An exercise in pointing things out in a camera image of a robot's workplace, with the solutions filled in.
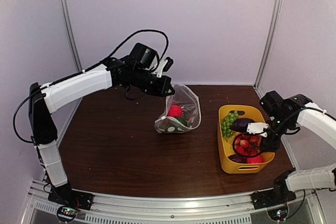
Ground clear polka dot zip bag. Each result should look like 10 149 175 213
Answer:
154 83 202 134

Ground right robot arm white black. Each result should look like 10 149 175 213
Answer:
259 91 335 204

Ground front aluminium rail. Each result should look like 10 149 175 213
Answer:
19 180 327 223

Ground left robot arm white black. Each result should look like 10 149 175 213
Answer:
28 43 175 205

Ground left circuit board with leds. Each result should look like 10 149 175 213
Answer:
56 206 78 222

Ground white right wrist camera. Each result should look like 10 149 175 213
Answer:
246 122 269 137

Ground green toy grapes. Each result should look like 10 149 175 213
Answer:
221 111 238 138

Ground yellow plastic basket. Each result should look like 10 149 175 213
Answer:
217 105 275 174

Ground circuit board with leds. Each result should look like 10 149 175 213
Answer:
56 206 78 222
267 208 288 222

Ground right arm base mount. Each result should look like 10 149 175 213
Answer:
251 185 296 210

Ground right circuit board with leds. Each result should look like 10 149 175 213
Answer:
267 208 288 222

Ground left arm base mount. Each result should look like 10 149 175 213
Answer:
48 185 93 210

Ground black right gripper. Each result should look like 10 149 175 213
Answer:
260 115 292 152

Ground dark red toy beet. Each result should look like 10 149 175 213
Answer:
228 155 247 164

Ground red toy cherries bunch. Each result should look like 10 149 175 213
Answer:
233 134 261 157

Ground pink toy fruit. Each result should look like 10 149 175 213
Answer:
246 155 264 164

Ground aluminium frame post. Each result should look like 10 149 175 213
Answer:
254 0 283 90
59 0 83 72

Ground black left camera cable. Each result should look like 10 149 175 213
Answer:
39 29 169 88

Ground black right camera cable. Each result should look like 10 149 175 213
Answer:
233 129 271 158

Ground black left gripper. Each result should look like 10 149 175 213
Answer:
132 67 175 97

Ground right aluminium frame post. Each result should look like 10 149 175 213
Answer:
254 0 283 90

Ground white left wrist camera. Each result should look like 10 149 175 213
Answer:
154 57 174 78

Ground green toy pepper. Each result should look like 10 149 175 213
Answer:
175 116 188 127

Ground left aluminium frame post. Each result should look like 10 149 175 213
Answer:
59 0 83 72

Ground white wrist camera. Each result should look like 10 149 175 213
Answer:
246 122 269 137
154 57 174 78

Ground red toy strawberry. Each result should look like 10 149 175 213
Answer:
167 105 183 117

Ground black camera cable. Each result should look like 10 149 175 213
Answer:
233 129 271 158
39 29 169 88

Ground purple toy eggplant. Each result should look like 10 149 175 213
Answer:
230 118 255 133

